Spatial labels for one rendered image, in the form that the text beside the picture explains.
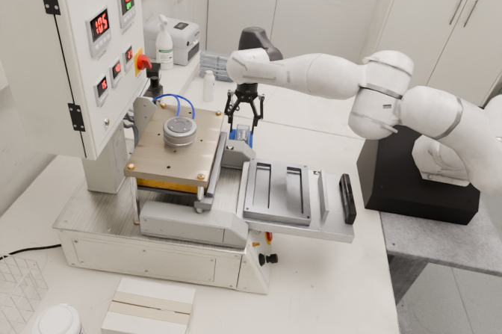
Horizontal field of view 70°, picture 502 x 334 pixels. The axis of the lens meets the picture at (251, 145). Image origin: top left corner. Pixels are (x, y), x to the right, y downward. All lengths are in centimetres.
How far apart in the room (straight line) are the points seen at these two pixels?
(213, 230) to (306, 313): 36
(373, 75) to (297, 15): 247
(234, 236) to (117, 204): 32
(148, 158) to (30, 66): 29
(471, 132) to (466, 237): 58
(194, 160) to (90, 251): 37
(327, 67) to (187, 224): 49
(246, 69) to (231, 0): 235
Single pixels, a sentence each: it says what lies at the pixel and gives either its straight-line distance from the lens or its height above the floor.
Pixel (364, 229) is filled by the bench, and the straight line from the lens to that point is 127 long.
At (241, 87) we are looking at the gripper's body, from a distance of 125.
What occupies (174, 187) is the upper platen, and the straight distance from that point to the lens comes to 85.
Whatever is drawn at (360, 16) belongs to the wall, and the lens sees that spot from 336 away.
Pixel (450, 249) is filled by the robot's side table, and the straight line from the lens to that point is 137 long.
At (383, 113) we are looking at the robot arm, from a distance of 89.
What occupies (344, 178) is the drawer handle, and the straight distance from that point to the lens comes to 101.
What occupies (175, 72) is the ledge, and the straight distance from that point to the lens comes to 183.
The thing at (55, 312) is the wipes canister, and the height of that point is 90.
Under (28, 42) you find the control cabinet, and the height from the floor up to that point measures 139.
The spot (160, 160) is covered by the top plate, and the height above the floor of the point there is 111.
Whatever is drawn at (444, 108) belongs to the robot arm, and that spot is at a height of 128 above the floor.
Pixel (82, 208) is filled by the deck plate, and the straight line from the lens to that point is 99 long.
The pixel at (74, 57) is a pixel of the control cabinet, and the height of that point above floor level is 137.
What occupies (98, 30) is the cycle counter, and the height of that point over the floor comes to 139.
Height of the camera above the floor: 165
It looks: 38 degrees down
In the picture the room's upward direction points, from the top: 9 degrees clockwise
